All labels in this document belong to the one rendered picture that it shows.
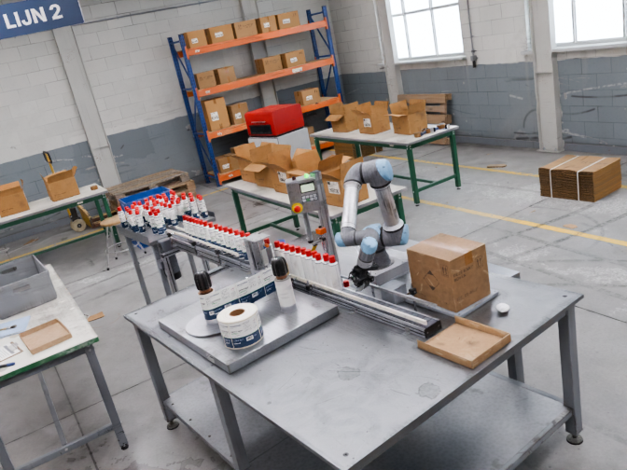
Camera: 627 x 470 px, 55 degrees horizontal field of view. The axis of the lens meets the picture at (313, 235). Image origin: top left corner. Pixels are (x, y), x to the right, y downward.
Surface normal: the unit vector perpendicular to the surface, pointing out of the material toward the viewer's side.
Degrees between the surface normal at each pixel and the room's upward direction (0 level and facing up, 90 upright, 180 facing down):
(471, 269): 90
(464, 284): 90
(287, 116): 90
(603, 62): 90
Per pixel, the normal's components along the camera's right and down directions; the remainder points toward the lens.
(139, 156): 0.51, 0.18
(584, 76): -0.84, 0.33
